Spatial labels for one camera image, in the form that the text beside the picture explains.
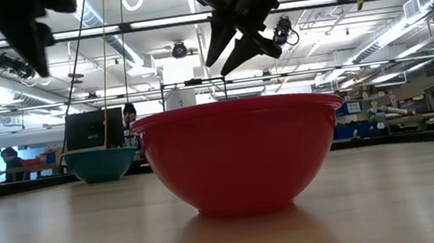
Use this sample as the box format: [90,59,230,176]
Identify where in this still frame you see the person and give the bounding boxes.
[0,145,29,184]
[119,101,144,151]

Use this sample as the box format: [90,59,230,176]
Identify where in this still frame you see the blue storage bins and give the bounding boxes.
[331,97,388,143]

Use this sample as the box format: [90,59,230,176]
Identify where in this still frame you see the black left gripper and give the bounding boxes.
[0,0,87,84]

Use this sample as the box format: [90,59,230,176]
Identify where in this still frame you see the teal plastic bowl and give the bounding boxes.
[63,143,141,188]

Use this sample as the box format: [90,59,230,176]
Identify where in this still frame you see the black ceiling camera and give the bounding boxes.
[0,47,39,85]
[269,13,301,50]
[170,39,190,60]

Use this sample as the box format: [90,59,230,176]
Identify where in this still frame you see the red plastic bowl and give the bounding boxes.
[128,85,357,229]

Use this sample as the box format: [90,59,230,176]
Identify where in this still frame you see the black cable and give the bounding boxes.
[38,0,111,165]

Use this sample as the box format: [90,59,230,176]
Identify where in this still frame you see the black metal rack frame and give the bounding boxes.
[158,73,230,112]

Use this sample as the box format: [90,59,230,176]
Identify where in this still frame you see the black computer monitor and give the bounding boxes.
[62,107,128,156]

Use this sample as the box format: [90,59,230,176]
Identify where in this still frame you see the white cylinder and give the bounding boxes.
[162,87,199,112]

